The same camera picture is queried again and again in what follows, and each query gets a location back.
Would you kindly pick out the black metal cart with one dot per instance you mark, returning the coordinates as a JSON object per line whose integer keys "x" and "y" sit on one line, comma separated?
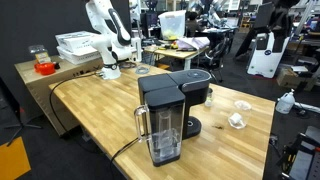
{"x": 300, "y": 156}

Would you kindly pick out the wooden desk with white legs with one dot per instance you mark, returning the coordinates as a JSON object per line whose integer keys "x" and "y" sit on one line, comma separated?
{"x": 180, "y": 53}

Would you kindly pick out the white vertical stand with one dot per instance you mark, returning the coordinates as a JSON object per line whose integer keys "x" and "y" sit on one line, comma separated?
{"x": 136, "y": 46}

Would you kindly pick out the white plastic jug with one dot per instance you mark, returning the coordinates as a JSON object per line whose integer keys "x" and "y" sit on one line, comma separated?
{"x": 285, "y": 103}

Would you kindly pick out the orange floor mat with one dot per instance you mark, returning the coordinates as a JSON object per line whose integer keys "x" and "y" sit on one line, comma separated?
{"x": 11, "y": 160}

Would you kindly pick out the clear glass jar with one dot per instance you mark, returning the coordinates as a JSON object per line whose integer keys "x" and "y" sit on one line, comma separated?
{"x": 245, "y": 113}

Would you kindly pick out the black tripod stand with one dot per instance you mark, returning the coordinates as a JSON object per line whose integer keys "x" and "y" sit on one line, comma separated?
{"x": 23, "y": 126}

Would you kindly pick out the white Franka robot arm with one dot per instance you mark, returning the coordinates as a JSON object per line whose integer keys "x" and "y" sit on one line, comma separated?
{"x": 110, "y": 33}

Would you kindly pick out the clear water tank black lid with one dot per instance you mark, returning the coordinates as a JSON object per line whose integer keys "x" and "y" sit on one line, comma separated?
{"x": 166, "y": 133}

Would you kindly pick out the coffee pod with green lid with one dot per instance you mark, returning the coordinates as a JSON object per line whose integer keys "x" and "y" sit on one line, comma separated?
{"x": 209, "y": 98}

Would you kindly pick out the pale lilac cloth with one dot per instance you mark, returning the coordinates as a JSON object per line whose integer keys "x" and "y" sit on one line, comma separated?
{"x": 193, "y": 42}

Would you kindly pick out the clear plastic storage bin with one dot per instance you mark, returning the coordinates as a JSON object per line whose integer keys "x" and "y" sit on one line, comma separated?
{"x": 172, "y": 25}

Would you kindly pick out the black computer monitor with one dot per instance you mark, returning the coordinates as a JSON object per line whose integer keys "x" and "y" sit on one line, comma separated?
{"x": 150, "y": 21}

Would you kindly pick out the clear plastic jar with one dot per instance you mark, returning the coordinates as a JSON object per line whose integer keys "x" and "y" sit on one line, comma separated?
{"x": 37, "y": 50}

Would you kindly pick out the brown cardboard box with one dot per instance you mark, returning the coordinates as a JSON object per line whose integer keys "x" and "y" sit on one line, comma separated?
{"x": 287, "y": 77}

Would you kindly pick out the white flat cardboard box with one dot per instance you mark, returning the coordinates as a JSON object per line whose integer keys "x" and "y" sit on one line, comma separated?
{"x": 78, "y": 57}
{"x": 75, "y": 38}

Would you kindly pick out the orange red bowl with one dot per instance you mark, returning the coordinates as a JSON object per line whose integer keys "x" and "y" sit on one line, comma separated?
{"x": 45, "y": 68}

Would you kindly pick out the black Keurig coffee maker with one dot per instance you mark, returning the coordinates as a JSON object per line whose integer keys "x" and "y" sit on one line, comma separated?
{"x": 186, "y": 86}

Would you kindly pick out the beige metal cabinet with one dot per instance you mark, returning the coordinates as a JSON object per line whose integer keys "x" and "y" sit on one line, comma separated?
{"x": 40, "y": 90}

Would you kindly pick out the seated person with dark hair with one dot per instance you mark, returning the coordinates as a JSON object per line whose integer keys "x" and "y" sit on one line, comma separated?
{"x": 192, "y": 23}

